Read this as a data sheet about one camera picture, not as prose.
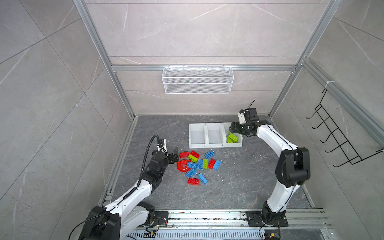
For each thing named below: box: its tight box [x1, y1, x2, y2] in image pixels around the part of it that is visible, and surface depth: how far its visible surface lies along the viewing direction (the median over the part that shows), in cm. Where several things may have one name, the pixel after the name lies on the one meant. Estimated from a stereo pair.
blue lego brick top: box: [204, 150, 216, 159], surface depth 98 cm
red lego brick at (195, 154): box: [190, 150, 201, 159], surface depth 97 cm
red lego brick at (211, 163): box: [208, 158, 216, 170], surface depth 92 cm
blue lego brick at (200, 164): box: [198, 159, 204, 170], surface depth 95 cm
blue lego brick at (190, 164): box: [187, 161, 198, 168], surface depth 92 cm
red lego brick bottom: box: [187, 178, 200, 186], surface depth 86 cm
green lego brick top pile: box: [188, 154, 199, 163], surface depth 95 cm
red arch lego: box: [177, 159, 192, 173], surface depth 92 cm
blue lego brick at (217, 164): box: [213, 159, 222, 170], surface depth 93 cm
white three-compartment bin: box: [188, 122, 243, 149], surface depth 105 cm
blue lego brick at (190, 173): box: [185, 168, 197, 179], surface depth 90 cm
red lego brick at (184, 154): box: [179, 151, 190, 159], surface depth 97 cm
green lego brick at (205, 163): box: [203, 159, 209, 169], surface depth 95 cm
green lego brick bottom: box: [228, 133, 239, 143], surface depth 103 cm
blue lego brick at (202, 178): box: [198, 173, 208, 185], surface depth 87 cm
